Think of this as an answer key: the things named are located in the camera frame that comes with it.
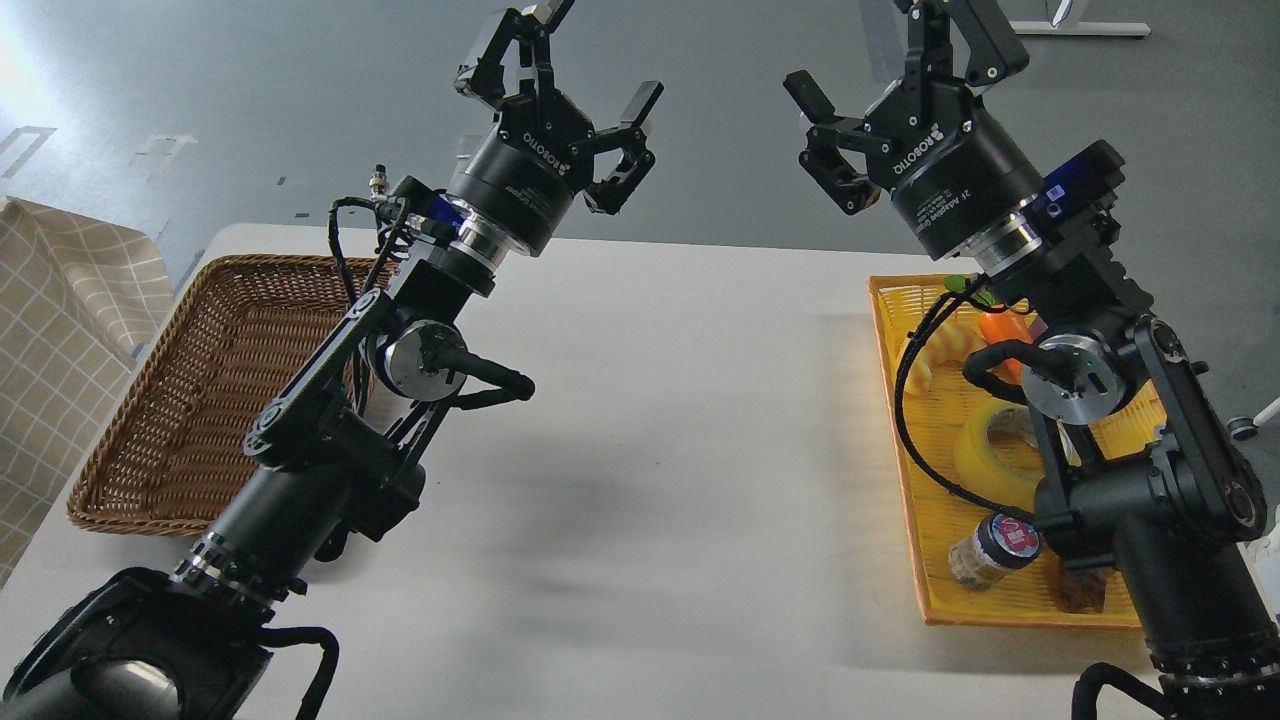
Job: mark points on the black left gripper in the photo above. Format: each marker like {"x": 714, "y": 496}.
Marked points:
{"x": 524, "y": 175}

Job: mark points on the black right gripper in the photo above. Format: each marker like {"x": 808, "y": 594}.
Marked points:
{"x": 953, "y": 169}

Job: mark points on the yellow tape roll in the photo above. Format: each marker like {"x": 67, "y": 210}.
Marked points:
{"x": 996, "y": 455}

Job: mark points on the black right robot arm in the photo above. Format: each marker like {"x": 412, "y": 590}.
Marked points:
{"x": 1139, "y": 472}

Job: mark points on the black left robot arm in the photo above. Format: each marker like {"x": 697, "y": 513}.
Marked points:
{"x": 338, "y": 451}

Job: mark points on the white stand base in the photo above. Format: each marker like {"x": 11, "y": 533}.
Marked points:
{"x": 1067, "y": 19}

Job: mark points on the toy carrot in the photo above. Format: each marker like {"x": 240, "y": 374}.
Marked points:
{"x": 996, "y": 323}

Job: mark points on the toy croissant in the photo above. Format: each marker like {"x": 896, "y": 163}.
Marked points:
{"x": 951, "y": 343}

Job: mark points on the brown wicker basket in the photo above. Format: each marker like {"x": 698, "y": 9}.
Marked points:
{"x": 170, "y": 460}

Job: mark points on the yellow plastic basket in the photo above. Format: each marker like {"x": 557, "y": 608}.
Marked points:
{"x": 935, "y": 520}

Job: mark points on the small jar dark lid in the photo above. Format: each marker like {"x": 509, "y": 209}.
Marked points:
{"x": 999, "y": 545}

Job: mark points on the beige checkered cloth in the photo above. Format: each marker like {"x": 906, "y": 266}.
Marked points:
{"x": 79, "y": 296}

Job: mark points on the brown toy animal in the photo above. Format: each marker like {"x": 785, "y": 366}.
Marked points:
{"x": 1084, "y": 591}

